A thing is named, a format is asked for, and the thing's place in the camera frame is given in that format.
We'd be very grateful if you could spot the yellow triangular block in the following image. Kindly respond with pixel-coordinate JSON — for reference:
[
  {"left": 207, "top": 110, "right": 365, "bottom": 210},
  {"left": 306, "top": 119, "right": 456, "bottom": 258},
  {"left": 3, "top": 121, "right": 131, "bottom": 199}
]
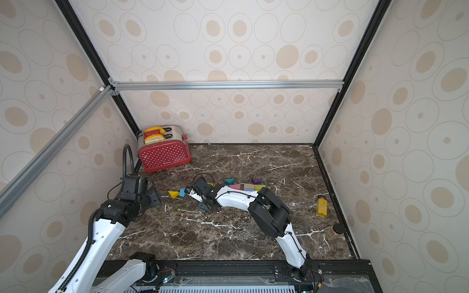
[{"left": 168, "top": 190, "right": 180, "bottom": 199}]

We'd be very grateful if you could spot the teal triangular block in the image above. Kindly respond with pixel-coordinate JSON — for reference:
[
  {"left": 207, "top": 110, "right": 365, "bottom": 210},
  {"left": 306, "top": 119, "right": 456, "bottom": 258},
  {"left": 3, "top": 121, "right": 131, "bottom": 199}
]
[{"left": 224, "top": 178, "right": 235, "bottom": 185}]

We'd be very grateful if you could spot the purple triangular block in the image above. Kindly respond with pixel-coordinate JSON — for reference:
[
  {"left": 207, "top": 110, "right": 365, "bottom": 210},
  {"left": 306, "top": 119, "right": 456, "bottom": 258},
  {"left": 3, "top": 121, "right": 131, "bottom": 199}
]
[{"left": 251, "top": 178, "right": 262, "bottom": 185}]

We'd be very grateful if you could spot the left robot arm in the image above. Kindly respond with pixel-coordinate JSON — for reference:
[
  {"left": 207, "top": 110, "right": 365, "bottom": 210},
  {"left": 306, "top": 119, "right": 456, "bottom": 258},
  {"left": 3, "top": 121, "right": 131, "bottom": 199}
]
[{"left": 49, "top": 188, "right": 161, "bottom": 293}]

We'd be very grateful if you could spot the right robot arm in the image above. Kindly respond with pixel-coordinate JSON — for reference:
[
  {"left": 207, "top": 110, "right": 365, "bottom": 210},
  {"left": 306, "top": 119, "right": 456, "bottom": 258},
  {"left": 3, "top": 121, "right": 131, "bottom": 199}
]
[{"left": 184, "top": 177, "right": 311, "bottom": 281}]

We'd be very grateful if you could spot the red polka dot toy toaster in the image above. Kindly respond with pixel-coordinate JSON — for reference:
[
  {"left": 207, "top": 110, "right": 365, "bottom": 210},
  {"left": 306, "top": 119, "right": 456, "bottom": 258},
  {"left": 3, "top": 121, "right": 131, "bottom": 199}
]
[{"left": 138, "top": 125, "right": 192, "bottom": 173}]

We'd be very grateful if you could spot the toy bread slice front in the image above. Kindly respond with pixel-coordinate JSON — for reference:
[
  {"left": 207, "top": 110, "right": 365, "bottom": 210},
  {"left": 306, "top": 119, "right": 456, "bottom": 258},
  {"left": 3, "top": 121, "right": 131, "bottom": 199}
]
[{"left": 144, "top": 134, "right": 166, "bottom": 145}]

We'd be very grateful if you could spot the toy bread slice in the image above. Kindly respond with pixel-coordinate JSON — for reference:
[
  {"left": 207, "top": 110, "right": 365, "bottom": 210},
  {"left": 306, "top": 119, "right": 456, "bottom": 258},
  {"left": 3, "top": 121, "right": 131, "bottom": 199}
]
[
  {"left": 144, "top": 134, "right": 166, "bottom": 145},
  {"left": 144, "top": 126, "right": 172, "bottom": 137}
]

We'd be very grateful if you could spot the toy bread slice rear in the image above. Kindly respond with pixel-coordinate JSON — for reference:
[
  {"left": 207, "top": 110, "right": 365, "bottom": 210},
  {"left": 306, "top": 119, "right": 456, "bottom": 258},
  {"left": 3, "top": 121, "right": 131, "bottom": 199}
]
[{"left": 144, "top": 126, "right": 172, "bottom": 137}]

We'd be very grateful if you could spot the yellow toy bottle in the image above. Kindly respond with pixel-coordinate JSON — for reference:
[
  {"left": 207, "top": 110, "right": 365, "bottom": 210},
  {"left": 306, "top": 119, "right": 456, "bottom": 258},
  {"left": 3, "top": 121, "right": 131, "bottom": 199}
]
[{"left": 316, "top": 195, "right": 327, "bottom": 218}]

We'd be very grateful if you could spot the black lid wooden jar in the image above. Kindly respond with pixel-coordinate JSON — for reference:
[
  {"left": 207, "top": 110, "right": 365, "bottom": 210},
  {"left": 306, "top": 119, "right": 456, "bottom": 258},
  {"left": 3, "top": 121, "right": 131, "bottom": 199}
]
[{"left": 325, "top": 223, "right": 346, "bottom": 241}]

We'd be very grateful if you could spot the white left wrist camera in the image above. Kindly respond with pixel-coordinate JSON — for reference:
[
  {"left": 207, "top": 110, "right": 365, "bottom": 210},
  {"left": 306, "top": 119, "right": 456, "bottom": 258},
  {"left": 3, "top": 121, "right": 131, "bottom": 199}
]
[{"left": 117, "top": 175, "right": 149, "bottom": 202}]

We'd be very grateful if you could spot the black corrugated cable hose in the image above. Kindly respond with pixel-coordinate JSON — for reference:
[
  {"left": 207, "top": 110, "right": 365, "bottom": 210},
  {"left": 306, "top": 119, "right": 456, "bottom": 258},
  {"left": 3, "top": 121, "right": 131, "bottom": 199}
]
[{"left": 122, "top": 143, "right": 135, "bottom": 178}]

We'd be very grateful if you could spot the silver aluminium rail back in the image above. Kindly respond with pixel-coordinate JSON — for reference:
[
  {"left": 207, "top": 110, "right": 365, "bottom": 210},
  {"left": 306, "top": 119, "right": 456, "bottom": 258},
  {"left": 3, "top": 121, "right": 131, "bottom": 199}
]
[{"left": 112, "top": 79, "right": 344, "bottom": 91}]

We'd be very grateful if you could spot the silver aluminium rail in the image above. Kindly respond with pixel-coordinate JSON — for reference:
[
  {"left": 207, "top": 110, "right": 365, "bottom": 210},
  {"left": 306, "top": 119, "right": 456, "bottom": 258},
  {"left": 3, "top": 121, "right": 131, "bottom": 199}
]
[
  {"left": 112, "top": 79, "right": 344, "bottom": 91},
  {"left": 1, "top": 85, "right": 112, "bottom": 217}
]

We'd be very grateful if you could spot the black corner frame post left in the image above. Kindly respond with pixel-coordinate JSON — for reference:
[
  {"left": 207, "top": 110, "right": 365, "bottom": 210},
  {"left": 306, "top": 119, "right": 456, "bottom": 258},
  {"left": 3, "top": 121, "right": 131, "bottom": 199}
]
[{"left": 53, "top": 0, "right": 139, "bottom": 137}]

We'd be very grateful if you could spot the black corner frame post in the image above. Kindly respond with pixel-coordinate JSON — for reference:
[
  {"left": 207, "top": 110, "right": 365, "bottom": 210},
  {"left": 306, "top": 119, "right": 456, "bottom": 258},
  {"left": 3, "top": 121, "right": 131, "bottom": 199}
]
[
  {"left": 313, "top": 0, "right": 392, "bottom": 150},
  {"left": 53, "top": 0, "right": 139, "bottom": 137}
]

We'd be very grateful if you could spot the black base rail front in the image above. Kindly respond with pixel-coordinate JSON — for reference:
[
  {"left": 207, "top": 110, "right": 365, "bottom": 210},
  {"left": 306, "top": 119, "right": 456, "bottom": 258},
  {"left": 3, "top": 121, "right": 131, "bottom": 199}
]
[{"left": 95, "top": 258, "right": 384, "bottom": 293}]

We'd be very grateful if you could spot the silver aluminium rail left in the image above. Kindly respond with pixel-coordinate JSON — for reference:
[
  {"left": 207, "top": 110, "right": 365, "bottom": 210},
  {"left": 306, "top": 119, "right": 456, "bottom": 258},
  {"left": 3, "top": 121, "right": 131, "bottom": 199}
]
[{"left": 1, "top": 85, "right": 112, "bottom": 217}]

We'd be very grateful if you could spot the black corner frame post right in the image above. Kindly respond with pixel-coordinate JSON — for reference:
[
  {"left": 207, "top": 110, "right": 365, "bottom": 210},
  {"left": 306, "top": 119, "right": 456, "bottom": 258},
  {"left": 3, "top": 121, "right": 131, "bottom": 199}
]
[{"left": 313, "top": 0, "right": 392, "bottom": 150}]

